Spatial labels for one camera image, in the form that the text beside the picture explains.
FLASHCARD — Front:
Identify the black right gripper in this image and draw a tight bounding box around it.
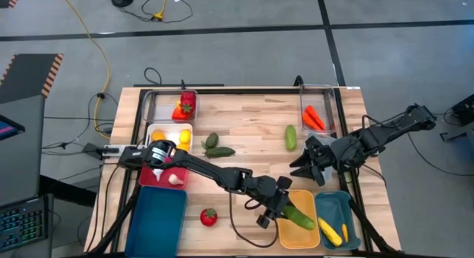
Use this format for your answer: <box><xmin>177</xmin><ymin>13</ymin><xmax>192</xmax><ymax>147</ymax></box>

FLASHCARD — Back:
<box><xmin>289</xmin><ymin>135</ymin><xmax>349</xmax><ymax>187</ymax></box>

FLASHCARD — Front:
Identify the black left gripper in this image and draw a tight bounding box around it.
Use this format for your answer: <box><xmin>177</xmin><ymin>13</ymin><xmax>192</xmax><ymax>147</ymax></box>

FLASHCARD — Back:
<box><xmin>244</xmin><ymin>175</ymin><xmax>297</xmax><ymax>229</ymax></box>

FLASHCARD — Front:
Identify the dark green cucumber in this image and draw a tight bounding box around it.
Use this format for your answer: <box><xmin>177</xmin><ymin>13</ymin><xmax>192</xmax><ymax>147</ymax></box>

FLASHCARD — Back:
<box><xmin>283</xmin><ymin>205</ymin><xmax>316</xmax><ymax>231</ymax></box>

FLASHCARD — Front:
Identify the light green cucumber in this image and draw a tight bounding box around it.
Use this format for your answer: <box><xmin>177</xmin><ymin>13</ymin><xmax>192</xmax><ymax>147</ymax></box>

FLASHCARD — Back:
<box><xmin>284</xmin><ymin>124</ymin><xmax>298</xmax><ymax>152</ymax></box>

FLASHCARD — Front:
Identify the orange carrot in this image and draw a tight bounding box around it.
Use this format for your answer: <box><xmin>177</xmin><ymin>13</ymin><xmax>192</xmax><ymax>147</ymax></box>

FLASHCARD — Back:
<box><xmin>305</xmin><ymin>105</ymin><xmax>327</xmax><ymax>131</ymax></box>
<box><xmin>301</xmin><ymin>111</ymin><xmax>319</xmax><ymax>131</ymax></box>

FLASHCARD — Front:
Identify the yellow squash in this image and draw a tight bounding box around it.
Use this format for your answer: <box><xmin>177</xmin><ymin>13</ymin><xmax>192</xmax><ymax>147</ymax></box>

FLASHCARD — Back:
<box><xmin>318</xmin><ymin>216</ymin><xmax>344</xmax><ymax>248</ymax></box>

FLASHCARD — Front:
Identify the red tomato green stem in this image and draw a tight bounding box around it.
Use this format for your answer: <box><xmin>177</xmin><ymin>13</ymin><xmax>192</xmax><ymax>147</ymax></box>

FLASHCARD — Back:
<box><xmin>200</xmin><ymin>208</ymin><xmax>218</xmax><ymax>228</ymax></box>

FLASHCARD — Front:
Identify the long dark green pepper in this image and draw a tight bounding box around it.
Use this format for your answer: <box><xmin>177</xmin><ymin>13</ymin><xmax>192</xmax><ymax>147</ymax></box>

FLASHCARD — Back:
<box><xmin>204</xmin><ymin>146</ymin><xmax>237</xmax><ymax>159</ymax></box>

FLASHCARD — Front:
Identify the short dark green pepper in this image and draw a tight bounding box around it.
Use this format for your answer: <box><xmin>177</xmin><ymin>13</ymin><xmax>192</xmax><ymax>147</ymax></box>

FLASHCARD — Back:
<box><xmin>204</xmin><ymin>132</ymin><xmax>220</xmax><ymax>150</ymax></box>

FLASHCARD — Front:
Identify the dark red bell pepper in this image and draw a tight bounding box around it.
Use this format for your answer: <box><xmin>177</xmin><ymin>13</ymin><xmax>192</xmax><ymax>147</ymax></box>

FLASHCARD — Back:
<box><xmin>180</xmin><ymin>90</ymin><xmax>198</xmax><ymax>106</ymax></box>

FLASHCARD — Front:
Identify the bright red bell pepper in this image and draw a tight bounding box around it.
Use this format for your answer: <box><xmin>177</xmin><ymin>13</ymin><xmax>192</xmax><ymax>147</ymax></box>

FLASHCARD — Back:
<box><xmin>171</xmin><ymin>106</ymin><xmax>192</xmax><ymax>122</ymax></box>

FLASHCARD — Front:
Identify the orange-yellow plastic bin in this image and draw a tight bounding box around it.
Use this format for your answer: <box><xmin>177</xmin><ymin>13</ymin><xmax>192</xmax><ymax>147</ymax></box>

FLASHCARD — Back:
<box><xmin>276</xmin><ymin>189</ymin><xmax>321</xmax><ymax>251</ymax></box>

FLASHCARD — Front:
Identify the teal plastic bin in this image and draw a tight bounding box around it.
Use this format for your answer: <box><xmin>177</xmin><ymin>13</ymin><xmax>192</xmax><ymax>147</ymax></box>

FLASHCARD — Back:
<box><xmin>314</xmin><ymin>191</ymin><xmax>362</xmax><ymax>251</ymax></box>

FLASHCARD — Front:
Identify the narrow clear plastic bin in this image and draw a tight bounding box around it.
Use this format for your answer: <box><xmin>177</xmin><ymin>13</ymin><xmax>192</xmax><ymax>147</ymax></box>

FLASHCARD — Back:
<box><xmin>298</xmin><ymin>84</ymin><xmax>338</xmax><ymax>133</ymax></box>

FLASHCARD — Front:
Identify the thin black bar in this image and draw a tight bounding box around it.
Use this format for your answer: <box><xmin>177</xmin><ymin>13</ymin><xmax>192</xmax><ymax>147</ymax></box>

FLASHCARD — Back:
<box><xmin>133</xmin><ymin>83</ymin><xmax>226</xmax><ymax>88</ymax></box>

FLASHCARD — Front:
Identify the large blue plastic bin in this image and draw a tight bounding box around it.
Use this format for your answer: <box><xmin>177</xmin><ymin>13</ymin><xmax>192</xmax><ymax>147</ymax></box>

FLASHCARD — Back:
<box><xmin>124</xmin><ymin>185</ymin><xmax>189</xmax><ymax>258</ymax></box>

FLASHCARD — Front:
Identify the white plastic bin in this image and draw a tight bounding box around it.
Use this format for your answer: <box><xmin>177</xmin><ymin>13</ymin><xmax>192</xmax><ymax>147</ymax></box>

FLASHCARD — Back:
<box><xmin>145</xmin><ymin>123</ymin><xmax>194</xmax><ymax>154</ymax></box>

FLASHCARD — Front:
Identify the red plastic bin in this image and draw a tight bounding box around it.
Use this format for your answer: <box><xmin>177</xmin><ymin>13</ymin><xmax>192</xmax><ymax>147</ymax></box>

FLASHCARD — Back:
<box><xmin>138</xmin><ymin>163</ymin><xmax>190</xmax><ymax>191</ymax></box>

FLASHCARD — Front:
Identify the wide clear plastic bin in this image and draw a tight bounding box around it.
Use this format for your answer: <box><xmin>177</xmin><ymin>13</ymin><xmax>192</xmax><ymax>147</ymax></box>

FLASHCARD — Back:
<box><xmin>142</xmin><ymin>90</ymin><xmax>201</xmax><ymax>125</ymax></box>

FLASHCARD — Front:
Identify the black equipment box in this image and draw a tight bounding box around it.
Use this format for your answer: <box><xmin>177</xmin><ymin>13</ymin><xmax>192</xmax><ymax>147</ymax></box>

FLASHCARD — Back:
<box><xmin>450</xmin><ymin>93</ymin><xmax>474</xmax><ymax>128</ymax></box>

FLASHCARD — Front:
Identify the black power adapter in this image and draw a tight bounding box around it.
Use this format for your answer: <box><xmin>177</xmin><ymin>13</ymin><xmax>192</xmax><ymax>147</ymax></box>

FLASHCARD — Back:
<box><xmin>81</xmin><ymin>142</ymin><xmax>123</xmax><ymax>161</ymax></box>

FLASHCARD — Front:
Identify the black desk base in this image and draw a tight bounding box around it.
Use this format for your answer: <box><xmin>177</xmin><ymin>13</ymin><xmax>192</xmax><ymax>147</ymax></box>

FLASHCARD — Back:
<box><xmin>39</xmin><ymin>174</ymin><xmax>98</xmax><ymax>208</ymax></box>

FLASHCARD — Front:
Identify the black backlit keyboard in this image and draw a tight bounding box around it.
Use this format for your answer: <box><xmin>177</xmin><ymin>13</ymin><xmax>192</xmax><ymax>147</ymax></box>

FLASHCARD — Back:
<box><xmin>0</xmin><ymin>196</ymin><xmax>49</xmax><ymax>254</ymax></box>

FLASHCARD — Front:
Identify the grey desk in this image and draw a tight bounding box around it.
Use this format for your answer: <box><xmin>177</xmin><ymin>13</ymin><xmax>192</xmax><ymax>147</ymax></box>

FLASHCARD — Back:
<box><xmin>0</xmin><ymin>94</ymin><xmax>47</xmax><ymax>208</ymax></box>

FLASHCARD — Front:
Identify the black computer monitor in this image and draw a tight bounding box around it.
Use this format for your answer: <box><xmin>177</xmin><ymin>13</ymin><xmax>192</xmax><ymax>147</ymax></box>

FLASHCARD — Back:
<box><xmin>0</xmin><ymin>114</ymin><xmax>26</xmax><ymax>142</ymax></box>

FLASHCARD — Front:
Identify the black metal bracket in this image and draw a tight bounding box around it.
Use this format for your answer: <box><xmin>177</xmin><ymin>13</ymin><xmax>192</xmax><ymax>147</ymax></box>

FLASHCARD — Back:
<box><xmin>439</xmin><ymin>131</ymin><xmax>468</xmax><ymax>143</ymax></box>

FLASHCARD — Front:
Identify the thin black cable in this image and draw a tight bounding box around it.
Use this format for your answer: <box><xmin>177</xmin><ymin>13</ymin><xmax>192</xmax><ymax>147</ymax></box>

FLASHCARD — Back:
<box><xmin>143</xmin><ymin>67</ymin><xmax>163</xmax><ymax>86</ymax></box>

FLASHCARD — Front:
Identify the yellow power plug cord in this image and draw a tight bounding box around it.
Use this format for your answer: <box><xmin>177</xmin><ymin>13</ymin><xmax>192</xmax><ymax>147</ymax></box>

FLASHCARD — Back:
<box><xmin>153</xmin><ymin>0</ymin><xmax>172</xmax><ymax>22</ymax></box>

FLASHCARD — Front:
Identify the yellow hanging cable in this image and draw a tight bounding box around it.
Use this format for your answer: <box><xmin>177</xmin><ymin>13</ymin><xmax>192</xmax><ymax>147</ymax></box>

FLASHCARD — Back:
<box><xmin>58</xmin><ymin>0</ymin><xmax>113</xmax><ymax>135</ymax></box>

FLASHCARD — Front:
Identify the black floor cable loop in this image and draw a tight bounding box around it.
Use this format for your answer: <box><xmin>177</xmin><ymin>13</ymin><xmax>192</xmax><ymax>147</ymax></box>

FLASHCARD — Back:
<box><xmin>118</xmin><ymin>0</ymin><xmax>194</xmax><ymax>24</ymax></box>

